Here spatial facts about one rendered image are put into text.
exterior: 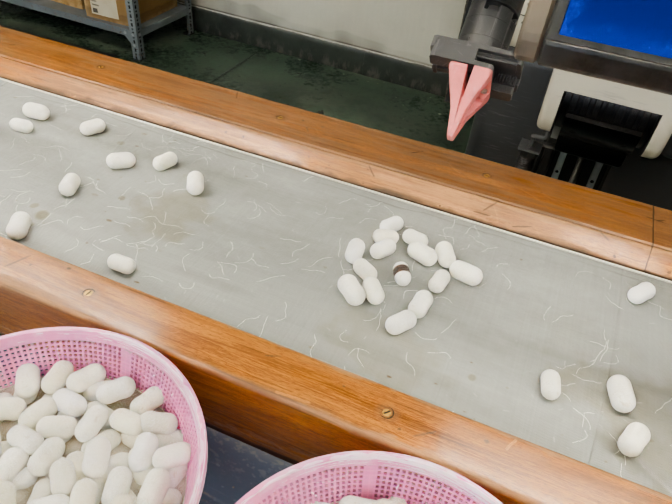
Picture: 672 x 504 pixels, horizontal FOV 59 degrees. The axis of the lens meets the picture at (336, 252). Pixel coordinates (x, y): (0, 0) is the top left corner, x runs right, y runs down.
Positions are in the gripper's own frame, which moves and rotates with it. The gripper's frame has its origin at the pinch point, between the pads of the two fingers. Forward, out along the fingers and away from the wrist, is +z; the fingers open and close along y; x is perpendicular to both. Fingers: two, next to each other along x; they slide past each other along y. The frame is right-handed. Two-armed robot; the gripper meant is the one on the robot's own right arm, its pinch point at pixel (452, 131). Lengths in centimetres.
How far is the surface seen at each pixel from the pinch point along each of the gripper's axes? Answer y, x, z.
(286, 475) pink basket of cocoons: -0.4, -19.1, 36.2
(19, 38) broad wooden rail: -75, 14, -2
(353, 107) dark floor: -67, 169, -66
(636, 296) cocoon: 23.9, 4.9, 10.6
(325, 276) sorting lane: -7.5, -1.5, 20.1
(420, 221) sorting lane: -1.1, 8.0, 9.1
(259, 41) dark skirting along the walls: -131, 188, -94
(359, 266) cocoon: -4.3, -1.6, 17.9
